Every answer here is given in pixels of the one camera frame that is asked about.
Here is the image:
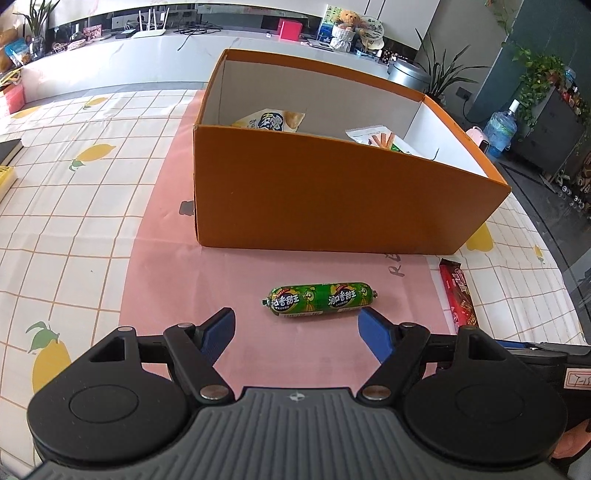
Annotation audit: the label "decorated plate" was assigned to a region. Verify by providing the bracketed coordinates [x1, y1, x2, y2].
[360, 16, 386, 40]

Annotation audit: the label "orange cardboard box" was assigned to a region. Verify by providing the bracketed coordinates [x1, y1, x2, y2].
[192, 48, 511, 256]

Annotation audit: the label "colourful snack bags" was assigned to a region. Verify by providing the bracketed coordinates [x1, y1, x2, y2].
[0, 28, 35, 72]

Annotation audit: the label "red storage box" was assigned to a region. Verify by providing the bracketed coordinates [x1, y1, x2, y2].
[0, 85, 25, 116]

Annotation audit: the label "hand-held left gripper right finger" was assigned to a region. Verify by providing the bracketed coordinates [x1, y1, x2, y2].
[358, 307, 511, 402]

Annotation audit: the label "lemon print tablecloth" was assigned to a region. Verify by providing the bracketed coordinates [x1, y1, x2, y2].
[0, 88, 583, 467]

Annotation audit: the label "thin leaf potted plant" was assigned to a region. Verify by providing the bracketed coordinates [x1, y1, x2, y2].
[14, 0, 61, 58]

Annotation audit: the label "yellow box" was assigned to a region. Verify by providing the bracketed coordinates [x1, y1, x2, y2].
[0, 166, 18, 201]

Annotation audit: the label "dark grey cabinet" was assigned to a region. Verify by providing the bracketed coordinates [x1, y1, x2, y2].
[508, 80, 589, 178]

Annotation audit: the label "dark red snack bar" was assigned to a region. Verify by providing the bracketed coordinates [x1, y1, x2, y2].
[438, 258, 478, 335]

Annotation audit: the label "long leaf potted plant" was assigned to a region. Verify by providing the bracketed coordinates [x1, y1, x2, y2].
[413, 30, 490, 104]

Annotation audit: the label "round metal tin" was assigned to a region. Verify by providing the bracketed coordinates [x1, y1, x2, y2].
[387, 59, 432, 93]

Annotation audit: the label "white router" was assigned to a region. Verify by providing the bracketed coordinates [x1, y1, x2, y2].
[131, 7, 169, 38]

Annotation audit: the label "row of small figurines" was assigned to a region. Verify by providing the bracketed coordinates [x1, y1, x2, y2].
[551, 152, 591, 208]

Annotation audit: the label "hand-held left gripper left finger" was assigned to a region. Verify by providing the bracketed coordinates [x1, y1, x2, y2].
[87, 308, 236, 402]

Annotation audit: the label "black book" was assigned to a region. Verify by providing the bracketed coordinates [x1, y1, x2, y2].
[0, 138, 24, 166]

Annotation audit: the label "green sausage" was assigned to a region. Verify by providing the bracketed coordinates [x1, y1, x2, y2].
[262, 282, 378, 319]

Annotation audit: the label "teddy bear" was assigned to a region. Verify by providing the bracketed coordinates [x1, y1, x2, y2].
[335, 10, 363, 31]
[330, 25, 356, 51]

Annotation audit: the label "white packet with orange sticks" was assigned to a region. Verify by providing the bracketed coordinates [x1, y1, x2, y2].
[345, 127, 432, 160]

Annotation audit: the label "pink table mat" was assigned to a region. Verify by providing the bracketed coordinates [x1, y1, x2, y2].
[117, 88, 467, 388]

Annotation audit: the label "white counter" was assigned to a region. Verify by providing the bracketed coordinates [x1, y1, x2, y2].
[0, 28, 393, 116]

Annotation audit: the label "yellow white chip packet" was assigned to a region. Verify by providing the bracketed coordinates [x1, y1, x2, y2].
[231, 108, 306, 134]

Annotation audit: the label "hanging green plant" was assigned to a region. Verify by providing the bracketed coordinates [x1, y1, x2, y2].
[492, 0, 566, 125]

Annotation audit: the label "blue water bottle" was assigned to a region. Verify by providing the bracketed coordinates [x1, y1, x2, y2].
[482, 99, 520, 160]

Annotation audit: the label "person's right forearm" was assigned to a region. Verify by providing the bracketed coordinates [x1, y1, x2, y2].
[551, 422, 591, 460]

